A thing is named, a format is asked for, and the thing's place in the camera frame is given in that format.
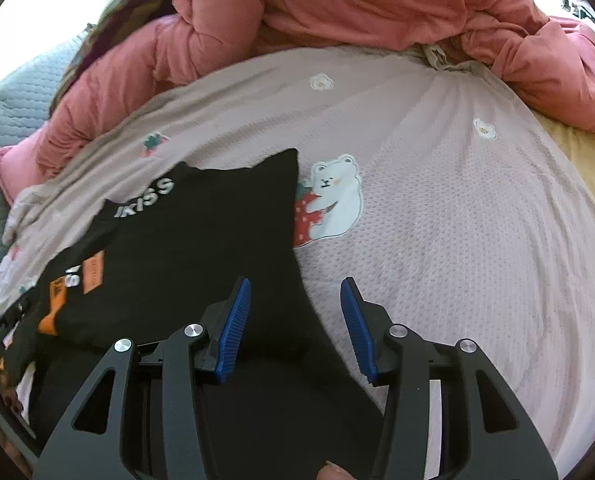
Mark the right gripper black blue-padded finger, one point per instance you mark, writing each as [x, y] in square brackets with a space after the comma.
[486, 432]
[137, 415]

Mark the black orange-cuffed sweater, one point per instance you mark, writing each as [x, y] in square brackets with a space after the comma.
[152, 265]

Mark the right hand thumb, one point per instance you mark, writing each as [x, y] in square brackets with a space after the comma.
[332, 471]

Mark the pink floral bed sheet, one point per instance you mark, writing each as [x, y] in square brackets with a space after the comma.
[444, 198]

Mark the grey quilted headboard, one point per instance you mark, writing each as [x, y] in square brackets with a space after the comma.
[25, 96]

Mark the yellow blanket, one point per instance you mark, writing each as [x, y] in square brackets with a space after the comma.
[577, 144]

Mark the pink padded quilt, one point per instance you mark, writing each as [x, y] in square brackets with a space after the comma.
[549, 62]

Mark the striped multicolour blanket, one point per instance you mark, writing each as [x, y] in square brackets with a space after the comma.
[118, 21]

